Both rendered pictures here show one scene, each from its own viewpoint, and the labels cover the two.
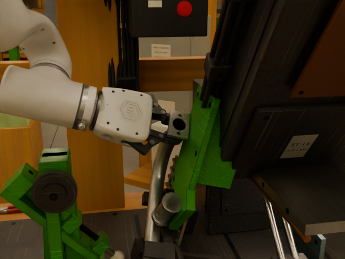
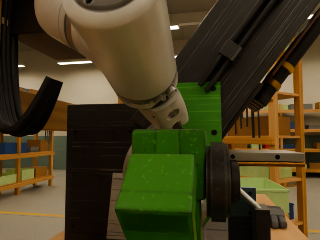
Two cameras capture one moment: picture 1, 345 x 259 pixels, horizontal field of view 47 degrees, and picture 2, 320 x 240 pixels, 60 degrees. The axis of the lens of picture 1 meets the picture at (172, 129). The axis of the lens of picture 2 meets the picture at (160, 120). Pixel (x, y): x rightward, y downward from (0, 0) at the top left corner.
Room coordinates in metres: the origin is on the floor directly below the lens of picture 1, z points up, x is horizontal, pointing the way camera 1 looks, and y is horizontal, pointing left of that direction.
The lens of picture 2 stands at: (0.57, 0.47, 1.16)
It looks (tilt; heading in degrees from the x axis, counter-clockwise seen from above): 4 degrees up; 291
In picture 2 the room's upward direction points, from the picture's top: straight up
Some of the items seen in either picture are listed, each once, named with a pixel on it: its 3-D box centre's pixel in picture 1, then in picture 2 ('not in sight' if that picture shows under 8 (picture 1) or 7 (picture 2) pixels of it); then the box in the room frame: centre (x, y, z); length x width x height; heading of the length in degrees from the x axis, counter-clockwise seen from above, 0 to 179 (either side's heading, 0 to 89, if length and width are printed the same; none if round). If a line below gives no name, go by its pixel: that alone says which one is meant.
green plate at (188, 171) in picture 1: (209, 144); (191, 133); (0.70, -0.07, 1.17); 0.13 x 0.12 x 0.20; 100
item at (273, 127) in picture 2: not in sight; (216, 135); (1.21, -3.50, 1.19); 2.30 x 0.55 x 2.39; 140
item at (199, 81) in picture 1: (257, 151); (123, 171); (0.93, -0.21, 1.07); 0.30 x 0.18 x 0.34; 100
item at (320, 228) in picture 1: (292, 173); (210, 156); (0.69, -0.23, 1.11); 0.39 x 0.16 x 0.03; 10
